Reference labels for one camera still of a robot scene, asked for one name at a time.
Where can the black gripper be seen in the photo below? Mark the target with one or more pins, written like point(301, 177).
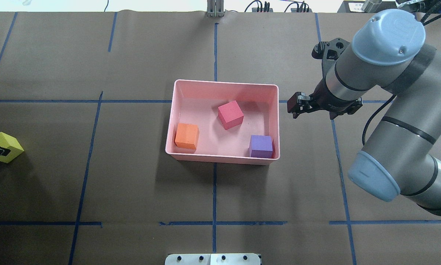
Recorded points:
point(324, 98)

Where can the yellow foam block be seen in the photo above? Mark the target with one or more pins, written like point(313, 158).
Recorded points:
point(11, 143)

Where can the purple foam block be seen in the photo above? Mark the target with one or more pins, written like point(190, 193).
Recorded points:
point(261, 146)

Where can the pink foam block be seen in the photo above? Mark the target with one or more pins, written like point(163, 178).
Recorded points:
point(230, 115)

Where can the orange foam block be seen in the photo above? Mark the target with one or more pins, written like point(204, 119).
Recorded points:
point(187, 136)

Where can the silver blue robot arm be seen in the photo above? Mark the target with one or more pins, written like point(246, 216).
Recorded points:
point(388, 51)

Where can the pink plastic bin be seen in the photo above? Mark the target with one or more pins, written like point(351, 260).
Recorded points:
point(197, 102)

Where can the silver metal cylinder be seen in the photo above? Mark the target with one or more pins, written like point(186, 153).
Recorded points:
point(370, 6)

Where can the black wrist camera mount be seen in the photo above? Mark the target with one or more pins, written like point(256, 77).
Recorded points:
point(328, 52)

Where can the aluminium frame post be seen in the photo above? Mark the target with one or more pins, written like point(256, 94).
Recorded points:
point(215, 8)

